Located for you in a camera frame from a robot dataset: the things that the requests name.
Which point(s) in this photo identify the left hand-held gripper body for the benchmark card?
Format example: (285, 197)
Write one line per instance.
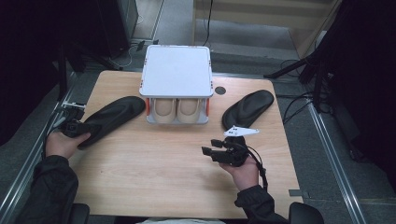
(70, 119)

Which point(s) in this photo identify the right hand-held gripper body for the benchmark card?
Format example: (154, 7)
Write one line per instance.
(235, 152)

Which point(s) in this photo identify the black insole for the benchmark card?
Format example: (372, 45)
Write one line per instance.
(249, 109)
(115, 115)

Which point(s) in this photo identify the cream clog shoe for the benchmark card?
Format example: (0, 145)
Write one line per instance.
(164, 110)
(189, 110)

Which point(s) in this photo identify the white shoe rack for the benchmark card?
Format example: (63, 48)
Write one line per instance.
(176, 71)

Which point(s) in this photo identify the person's left hand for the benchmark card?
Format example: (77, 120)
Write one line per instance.
(62, 144)

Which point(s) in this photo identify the person's right hand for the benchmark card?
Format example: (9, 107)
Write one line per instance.
(246, 175)

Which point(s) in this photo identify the black stand pole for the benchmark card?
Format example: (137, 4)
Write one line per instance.
(62, 77)

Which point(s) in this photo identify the black round table grommet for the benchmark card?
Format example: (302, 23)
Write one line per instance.
(220, 90)

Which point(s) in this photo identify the grey tape strip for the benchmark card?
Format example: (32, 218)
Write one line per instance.
(297, 193)

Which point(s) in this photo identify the black chair armrest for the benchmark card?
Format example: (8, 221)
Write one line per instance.
(80, 214)
(306, 214)

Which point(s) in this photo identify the black tripod stand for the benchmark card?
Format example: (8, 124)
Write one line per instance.
(286, 68)

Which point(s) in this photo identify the small black plug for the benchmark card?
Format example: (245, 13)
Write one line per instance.
(140, 45)

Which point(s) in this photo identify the dark cabinet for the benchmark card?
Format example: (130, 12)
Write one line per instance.
(115, 25)

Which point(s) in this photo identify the metal floor rail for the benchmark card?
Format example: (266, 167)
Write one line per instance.
(333, 155)
(21, 175)

